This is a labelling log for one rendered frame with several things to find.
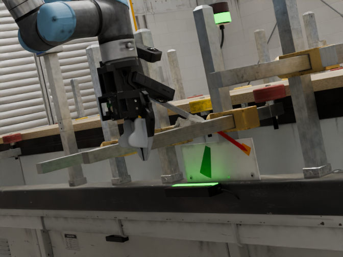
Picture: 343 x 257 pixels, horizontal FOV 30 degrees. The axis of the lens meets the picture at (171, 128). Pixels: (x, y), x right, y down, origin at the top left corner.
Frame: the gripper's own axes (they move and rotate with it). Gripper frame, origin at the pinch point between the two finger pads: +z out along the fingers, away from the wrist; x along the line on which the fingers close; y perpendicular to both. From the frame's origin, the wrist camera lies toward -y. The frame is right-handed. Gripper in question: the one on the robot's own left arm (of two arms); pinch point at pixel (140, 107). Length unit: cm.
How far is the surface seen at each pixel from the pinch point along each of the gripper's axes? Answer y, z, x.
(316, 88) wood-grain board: -42.0, 3.8, -14.2
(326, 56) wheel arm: -62, -3, 42
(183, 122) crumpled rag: -19.3, 4.8, 13.3
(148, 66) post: 1.0, -10.5, -9.9
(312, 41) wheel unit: -10, -11, -122
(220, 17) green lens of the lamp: -24.8, -17.9, -5.4
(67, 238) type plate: 97, 51, -71
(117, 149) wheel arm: 3.5, 8.9, 8.4
